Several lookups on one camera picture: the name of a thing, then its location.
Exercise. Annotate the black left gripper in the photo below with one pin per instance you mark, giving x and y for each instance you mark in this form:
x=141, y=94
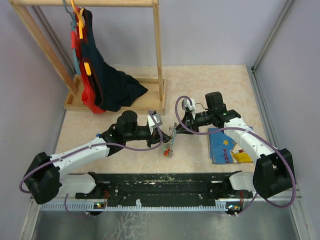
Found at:
x=154, y=138

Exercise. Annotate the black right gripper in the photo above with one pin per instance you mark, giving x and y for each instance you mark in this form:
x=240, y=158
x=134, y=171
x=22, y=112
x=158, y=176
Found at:
x=188, y=121

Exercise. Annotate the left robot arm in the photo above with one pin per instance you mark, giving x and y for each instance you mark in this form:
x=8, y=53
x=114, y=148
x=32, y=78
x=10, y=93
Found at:
x=48, y=175

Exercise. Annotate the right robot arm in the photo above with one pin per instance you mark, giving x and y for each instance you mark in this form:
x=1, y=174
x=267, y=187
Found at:
x=274, y=170

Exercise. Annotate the wooden clothes rack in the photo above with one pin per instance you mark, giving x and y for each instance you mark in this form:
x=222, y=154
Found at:
x=154, y=99

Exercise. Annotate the blue yellow booklet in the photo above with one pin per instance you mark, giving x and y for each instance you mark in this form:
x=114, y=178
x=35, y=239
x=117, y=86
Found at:
x=224, y=150

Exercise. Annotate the dark navy garment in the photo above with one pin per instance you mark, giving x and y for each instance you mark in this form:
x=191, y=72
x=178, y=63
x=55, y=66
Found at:
x=114, y=88

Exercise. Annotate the red garment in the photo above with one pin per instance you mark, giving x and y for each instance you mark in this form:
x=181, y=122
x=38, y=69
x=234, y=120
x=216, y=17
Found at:
x=88, y=94

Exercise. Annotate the yellow hanger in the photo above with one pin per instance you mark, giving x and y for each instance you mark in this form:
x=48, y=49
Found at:
x=80, y=25

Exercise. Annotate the teal hanger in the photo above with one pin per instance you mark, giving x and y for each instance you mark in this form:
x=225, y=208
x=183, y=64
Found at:
x=73, y=39

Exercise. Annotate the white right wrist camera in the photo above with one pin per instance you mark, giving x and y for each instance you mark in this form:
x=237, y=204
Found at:
x=189, y=106

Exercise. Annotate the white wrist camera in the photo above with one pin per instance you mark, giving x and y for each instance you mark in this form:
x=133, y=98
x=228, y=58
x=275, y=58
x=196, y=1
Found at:
x=189, y=106
x=153, y=121

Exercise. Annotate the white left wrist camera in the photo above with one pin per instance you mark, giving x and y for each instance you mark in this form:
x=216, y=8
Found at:
x=153, y=121

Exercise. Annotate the aluminium corner rail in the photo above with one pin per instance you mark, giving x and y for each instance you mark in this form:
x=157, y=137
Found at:
x=273, y=33

